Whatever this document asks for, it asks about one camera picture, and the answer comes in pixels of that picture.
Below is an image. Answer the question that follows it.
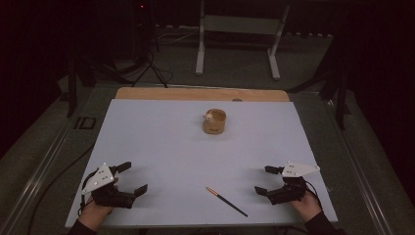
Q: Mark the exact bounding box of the round wooden pen holder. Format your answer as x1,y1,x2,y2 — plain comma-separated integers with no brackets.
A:
202,108,227,135

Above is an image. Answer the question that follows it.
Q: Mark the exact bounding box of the person's right hand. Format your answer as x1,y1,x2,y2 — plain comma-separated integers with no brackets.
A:
289,190,323,223

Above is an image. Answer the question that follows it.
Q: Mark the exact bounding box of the black metal stand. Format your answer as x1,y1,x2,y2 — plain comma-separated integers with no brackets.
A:
66,57,80,118
288,30,352,131

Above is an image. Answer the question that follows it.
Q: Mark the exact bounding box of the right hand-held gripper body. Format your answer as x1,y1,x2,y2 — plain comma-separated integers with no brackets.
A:
265,161,321,206

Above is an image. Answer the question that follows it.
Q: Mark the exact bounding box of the person's left hand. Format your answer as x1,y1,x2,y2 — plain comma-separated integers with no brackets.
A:
77,177,119,231

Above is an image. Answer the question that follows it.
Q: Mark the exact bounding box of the black tripod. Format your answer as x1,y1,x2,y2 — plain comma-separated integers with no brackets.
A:
131,0,169,89

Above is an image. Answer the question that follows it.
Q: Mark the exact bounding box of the white metal stand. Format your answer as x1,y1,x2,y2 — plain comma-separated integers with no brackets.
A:
194,0,292,81

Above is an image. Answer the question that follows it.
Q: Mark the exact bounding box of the black rectangular floor bracket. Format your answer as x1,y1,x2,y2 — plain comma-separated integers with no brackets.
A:
73,116,98,131

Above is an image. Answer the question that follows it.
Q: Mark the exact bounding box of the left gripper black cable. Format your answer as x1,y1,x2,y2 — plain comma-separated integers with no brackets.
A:
77,171,96,217

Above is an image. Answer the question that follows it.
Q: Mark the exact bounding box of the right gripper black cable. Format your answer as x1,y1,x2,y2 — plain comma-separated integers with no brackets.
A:
304,180,324,210

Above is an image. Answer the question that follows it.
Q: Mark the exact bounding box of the black pen with orange end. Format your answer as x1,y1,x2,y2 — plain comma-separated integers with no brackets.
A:
205,186,249,218

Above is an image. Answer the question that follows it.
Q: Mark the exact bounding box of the white table mat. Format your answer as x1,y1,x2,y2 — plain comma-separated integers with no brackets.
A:
64,98,339,228

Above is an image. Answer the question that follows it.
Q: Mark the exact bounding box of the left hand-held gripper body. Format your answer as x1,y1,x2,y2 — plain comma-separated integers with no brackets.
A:
80,164,137,210

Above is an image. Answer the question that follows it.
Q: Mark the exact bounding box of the black floor cable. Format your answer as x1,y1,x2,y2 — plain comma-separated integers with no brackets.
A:
26,143,96,235

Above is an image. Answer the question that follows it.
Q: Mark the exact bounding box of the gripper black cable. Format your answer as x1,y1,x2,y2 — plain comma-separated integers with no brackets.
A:
77,171,96,217
304,180,324,210

